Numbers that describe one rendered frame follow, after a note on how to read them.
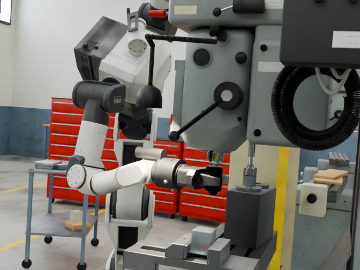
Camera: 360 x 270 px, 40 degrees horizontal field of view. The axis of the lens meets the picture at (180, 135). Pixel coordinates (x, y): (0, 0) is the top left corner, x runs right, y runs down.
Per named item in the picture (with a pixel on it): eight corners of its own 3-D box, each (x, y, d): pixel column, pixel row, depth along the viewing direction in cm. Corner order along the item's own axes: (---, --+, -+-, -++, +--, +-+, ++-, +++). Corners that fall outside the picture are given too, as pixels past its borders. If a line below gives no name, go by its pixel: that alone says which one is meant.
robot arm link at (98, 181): (112, 187, 149) (70, 199, 160) (135, 190, 157) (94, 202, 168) (110, 153, 153) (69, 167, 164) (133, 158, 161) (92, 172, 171)
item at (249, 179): (258, 187, 173) (259, 170, 173) (249, 188, 170) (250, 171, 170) (248, 185, 177) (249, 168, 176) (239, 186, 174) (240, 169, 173)
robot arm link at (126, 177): (146, 181, 142) (113, 191, 149) (164, 175, 149) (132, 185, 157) (140, 160, 142) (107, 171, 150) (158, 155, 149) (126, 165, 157)
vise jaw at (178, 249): (164, 257, 128) (165, 242, 128) (179, 245, 140) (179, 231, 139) (186, 260, 126) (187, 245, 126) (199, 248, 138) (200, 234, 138)
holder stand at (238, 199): (222, 243, 172) (226, 186, 171) (242, 231, 191) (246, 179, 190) (256, 249, 166) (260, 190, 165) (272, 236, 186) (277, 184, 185)
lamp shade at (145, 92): (136, 106, 138) (138, 84, 138) (162, 108, 138) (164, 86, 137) (134, 106, 131) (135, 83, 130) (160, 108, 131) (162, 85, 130)
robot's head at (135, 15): (132, 47, 171) (124, 31, 165) (132, 30, 176) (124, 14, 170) (149, 43, 170) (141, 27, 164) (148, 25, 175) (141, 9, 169)
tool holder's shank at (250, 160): (256, 167, 173) (259, 135, 172) (250, 167, 171) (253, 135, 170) (249, 166, 175) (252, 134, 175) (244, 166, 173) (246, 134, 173)
